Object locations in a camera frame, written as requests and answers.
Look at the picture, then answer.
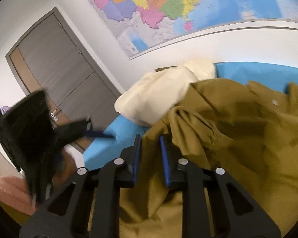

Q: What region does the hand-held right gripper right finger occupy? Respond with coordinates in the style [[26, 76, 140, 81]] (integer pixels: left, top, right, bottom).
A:
[[160, 135, 282, 238]]

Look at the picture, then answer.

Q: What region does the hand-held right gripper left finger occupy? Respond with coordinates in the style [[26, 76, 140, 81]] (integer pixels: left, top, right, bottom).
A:
[[19, 134, 142, 238]]

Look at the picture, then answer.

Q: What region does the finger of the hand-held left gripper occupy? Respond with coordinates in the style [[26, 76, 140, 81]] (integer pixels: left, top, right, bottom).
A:
[[57, 118, 114, 146]]

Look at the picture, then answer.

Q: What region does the olive green jacket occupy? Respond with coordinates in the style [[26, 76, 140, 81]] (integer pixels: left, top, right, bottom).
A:
[[88, 78, 298, 238]]

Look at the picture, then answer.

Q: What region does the blue floral bed sheet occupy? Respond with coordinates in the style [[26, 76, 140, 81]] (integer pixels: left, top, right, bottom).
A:
[[84, 61, 298, 171]]

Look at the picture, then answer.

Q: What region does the cream pillow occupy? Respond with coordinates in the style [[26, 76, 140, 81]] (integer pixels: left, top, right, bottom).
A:
[[114, 58, 217, 127]]

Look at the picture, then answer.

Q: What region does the grey door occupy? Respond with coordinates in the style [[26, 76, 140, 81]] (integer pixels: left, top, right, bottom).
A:
[[5, 7, 123, 152]]

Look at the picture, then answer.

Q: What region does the colourful wall map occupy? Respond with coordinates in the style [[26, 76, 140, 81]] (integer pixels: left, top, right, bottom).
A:
[[82, 0, 298, 60]]

